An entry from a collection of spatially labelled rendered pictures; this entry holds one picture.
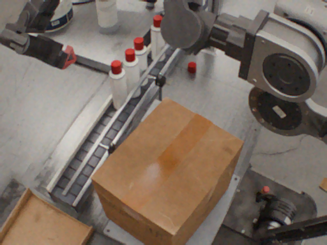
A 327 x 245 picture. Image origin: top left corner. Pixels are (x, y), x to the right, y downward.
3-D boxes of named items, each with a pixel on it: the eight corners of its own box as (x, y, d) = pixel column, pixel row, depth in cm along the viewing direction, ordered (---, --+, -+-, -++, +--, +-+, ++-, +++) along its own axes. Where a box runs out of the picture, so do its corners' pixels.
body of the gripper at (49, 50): (41, 35, 94) (25, 30, 87) (65, 44, 91) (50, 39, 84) (32, 56, 95) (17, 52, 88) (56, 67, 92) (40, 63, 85)
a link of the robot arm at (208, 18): (224, 18, 60) (231, 21, 65) (174, -1, 63) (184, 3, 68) (207, 64, 63) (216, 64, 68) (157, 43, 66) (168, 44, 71)
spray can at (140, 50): (138, 74, 135) (135, 33, 118) (151, 79, 133) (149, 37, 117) (131, 83, 132) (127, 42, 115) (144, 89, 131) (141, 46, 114)
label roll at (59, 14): (53, 4, 166) (48, -18, 154) (82, 11, 160) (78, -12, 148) (27, 27, 155) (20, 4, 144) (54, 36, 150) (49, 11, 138)
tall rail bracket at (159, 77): (147, 96, 135) (146, 64, 122) (166, 103, 133) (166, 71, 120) (144, 102, 133) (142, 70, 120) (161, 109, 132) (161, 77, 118)
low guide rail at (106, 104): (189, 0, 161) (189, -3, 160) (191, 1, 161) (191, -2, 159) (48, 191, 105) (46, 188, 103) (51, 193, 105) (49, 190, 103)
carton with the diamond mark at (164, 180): (165, 150, 119) (166, 95, 98) (228, 188, 111) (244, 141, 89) (106, 217, 105) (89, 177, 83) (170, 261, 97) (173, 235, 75)
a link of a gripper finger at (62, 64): (68, 44, 100) (50, 38, 92) (85, 51, 98) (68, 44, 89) (59, 66, 101) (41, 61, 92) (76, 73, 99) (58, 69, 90)
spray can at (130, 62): (130, 85, 132) (126, 43, 115) (143, 90, 130) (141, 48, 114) (122, 96, 129) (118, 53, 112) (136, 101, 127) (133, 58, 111)
